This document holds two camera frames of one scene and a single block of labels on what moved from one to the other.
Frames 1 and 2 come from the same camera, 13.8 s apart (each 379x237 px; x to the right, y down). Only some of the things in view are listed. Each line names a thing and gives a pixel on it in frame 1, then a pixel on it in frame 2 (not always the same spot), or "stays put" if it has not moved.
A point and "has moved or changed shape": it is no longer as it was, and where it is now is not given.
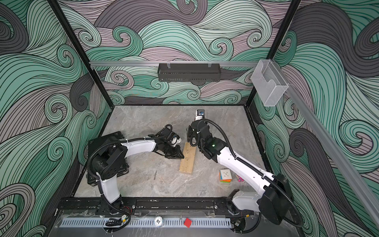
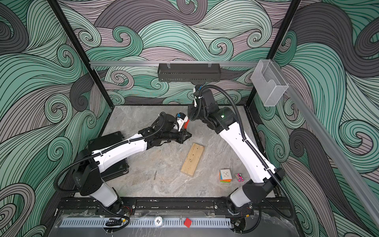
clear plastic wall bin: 269,82 stays put
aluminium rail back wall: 210,63 stays put
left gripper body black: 170,152 → 172,136
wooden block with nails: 186,164 has moved or changed shape
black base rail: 142,206 stays put
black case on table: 108,138 stays put
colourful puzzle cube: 225,176 stays put
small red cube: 187,222 stays put
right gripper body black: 191,134 → 195,113
